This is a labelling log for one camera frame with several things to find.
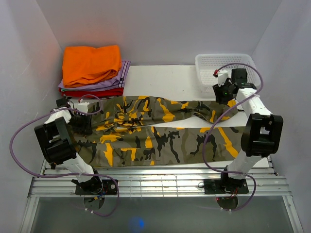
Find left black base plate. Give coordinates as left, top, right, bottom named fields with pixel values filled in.
left=74, top=180, right=118, bottom=196

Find aluminium mounting rail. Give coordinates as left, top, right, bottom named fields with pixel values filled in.
left=28, top=166, right=292, bottom=198

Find camouflage trousers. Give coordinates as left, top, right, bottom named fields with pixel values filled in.
left=74, top=96, right=244, bottom=167

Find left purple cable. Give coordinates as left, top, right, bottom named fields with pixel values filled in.
left=9, top=94, right=120, bottom=217

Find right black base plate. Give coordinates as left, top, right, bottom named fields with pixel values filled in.
left=202, top=178, right=249, bottom=194

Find white plastic basket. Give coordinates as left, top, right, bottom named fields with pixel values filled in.
left=195, top=53, right=260, bottom=98

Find orange folded trousers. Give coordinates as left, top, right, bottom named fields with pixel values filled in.
left=62, top=45, right=121, bottom=88

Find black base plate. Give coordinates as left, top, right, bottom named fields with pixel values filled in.
left=202, top=178, right=249, bottom=194
left=74, top=180, right=118, bottom=196

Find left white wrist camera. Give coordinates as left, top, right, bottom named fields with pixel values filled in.
left=70, top=99, right=90, bottom=114

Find purple cable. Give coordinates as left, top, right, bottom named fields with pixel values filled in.
left=199, top=63, right=264, bottom=212
left=9, top=94, right=120, bottom=217

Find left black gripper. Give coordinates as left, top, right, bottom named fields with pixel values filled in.
left=67, top=112, right=92, bottom=134

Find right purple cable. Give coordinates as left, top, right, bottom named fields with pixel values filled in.
left=199, top=63, right=264, bottom=212

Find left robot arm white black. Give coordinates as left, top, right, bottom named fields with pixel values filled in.
left=35, top=98, right=104, bottom=194

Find red folded trousers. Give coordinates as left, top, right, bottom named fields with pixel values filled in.
left=58, top=88, right=124, bottom=98

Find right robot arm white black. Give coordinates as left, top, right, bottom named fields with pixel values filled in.
left=212, top=68, right=283, bottom=193

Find purple folded trousers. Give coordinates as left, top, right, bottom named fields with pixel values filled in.
left=58, top=61, right=131, bottom=92

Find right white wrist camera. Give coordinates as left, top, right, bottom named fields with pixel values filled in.
left=213, top=69, right=229, bottom=86

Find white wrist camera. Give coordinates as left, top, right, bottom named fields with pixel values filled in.
left=213, top=69, right=229, bottom=86
left=70, top=99, right=90, bottom=114

